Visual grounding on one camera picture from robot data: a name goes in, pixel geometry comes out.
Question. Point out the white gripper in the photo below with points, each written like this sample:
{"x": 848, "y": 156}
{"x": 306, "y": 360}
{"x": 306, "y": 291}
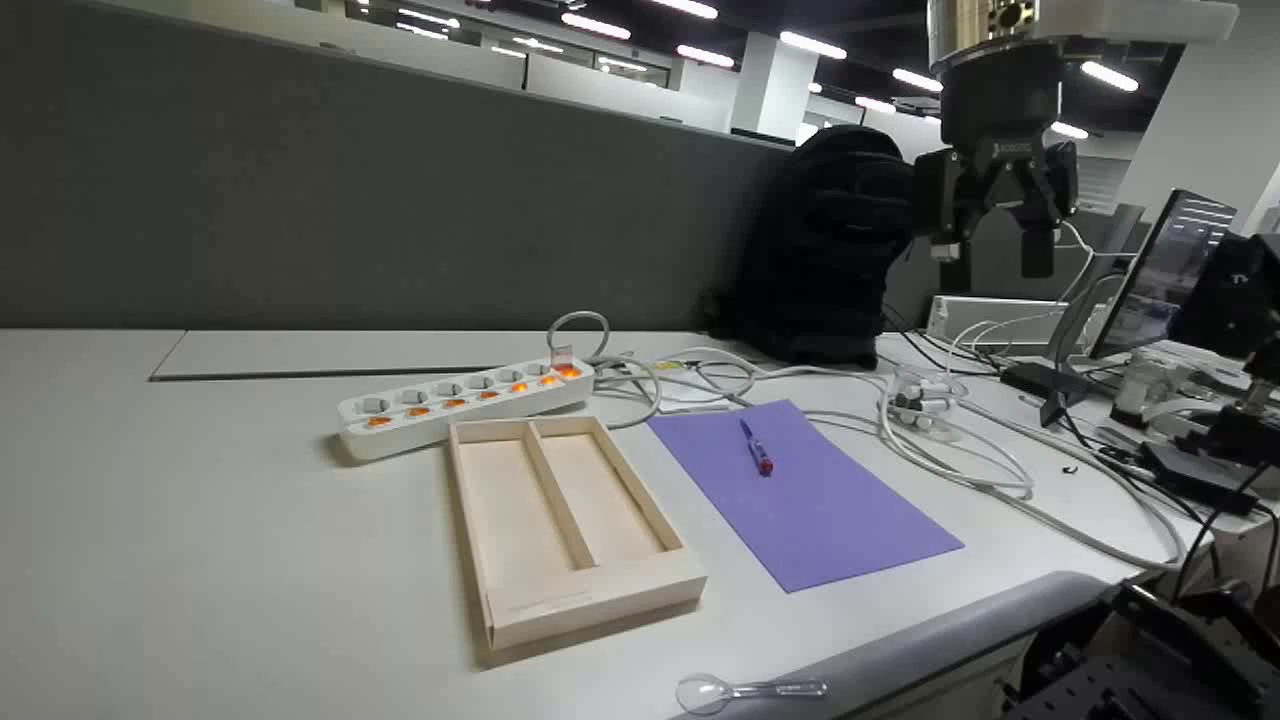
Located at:
{"x": 1012, "y": 43}

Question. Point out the wooden two-compartment tray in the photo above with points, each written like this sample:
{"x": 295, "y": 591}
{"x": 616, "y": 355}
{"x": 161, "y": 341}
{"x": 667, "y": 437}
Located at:
{"x": 561, "y": 502}

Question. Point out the white rectangular box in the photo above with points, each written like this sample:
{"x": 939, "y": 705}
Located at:
{"x": 995, "y": 321}

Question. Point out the white power strip orange switches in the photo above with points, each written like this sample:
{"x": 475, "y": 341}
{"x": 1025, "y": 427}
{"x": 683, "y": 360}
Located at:
{"x": 401, "y": 421}

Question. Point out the clear plastic spoon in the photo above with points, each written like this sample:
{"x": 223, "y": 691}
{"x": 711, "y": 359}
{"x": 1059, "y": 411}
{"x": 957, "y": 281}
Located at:
{"x": 700, "y": 695}

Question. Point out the black device on stand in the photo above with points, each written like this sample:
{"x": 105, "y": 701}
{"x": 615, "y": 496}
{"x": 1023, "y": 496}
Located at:
{"x": 1233, "y": 302}

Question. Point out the black office chair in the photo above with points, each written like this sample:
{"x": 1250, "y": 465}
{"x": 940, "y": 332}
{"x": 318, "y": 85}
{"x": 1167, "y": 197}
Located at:
{"x": 826, "y": 254}

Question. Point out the purple paper sheet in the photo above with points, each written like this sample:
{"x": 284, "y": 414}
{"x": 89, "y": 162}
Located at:
{"x": 826, "y": 520}

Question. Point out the laptop screen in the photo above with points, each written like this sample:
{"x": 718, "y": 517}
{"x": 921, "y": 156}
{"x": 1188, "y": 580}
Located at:
{"x": 1167, "y": 264}

